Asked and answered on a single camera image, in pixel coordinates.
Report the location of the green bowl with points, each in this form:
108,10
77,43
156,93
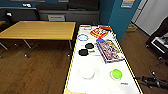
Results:
116,74

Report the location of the white bowl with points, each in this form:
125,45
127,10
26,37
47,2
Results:
87,73

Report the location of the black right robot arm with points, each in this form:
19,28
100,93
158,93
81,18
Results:
161,83

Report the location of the yellow air hockey table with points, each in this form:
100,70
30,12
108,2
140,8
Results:
100,63

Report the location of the brown cardboard box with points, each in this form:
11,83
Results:
131,26

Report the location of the red orange game box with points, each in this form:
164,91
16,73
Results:
100,31

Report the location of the dark grey sofa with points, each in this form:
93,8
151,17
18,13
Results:
73,16

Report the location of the black sofa cushion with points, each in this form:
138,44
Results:
83,5

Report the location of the white sofa label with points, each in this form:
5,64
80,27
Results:
56,18

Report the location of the long wooden table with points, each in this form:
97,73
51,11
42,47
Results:
40,30

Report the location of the small yellow wall sign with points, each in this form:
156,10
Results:
127,3

